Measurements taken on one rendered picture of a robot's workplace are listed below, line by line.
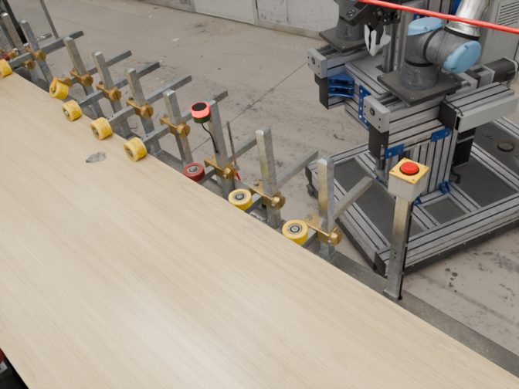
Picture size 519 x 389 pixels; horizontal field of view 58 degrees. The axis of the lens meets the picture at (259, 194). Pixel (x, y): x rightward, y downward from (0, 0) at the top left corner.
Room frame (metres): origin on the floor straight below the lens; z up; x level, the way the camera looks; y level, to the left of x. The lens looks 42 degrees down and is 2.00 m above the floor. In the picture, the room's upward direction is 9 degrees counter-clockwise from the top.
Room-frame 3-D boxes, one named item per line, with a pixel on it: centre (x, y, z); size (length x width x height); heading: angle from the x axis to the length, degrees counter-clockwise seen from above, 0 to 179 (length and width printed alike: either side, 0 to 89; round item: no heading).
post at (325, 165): (1.05, -0.20, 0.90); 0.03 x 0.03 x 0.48; 40
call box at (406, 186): (0.86, -0.37, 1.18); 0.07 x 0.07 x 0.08; 40
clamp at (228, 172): (1.45, 0.14, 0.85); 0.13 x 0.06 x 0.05; 40
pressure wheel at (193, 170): (1.39, 0.23, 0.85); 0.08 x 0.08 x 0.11
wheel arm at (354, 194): (1.14, -0.24, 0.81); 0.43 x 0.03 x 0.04; 130
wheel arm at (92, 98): (2.07, 0.59, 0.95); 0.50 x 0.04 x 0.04; 130
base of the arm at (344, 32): (2.03, -0.53, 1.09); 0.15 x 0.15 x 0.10
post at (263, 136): (1.24, -0.04, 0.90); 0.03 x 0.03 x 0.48; 40
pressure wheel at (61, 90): (2.14, 0.89, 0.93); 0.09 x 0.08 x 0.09; 130
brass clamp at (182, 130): (1.64, 0.30, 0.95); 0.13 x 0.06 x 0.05; 40
